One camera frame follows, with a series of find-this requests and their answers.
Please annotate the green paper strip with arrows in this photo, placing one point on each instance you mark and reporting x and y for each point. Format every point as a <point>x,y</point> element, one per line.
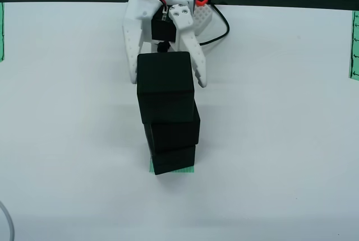
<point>354,45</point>

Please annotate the green striped square marker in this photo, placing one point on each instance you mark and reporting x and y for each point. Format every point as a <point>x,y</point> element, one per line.
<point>186,170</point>

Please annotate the black printed cube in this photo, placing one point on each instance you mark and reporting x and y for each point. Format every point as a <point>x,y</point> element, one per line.
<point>174,134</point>
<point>165,84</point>
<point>174,159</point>

